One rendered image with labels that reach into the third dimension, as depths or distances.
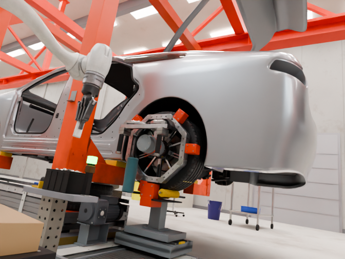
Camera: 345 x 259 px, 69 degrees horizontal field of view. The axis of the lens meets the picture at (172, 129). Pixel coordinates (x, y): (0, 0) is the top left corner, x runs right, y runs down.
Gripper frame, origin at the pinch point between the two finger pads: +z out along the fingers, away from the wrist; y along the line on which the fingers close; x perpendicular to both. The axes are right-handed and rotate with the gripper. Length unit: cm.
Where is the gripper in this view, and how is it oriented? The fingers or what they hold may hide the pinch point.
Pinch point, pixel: (78, 129)
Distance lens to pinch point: 117.2
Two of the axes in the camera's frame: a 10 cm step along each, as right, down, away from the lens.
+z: -2.1, 9.5, -2.3
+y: 7.5, 0.0, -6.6
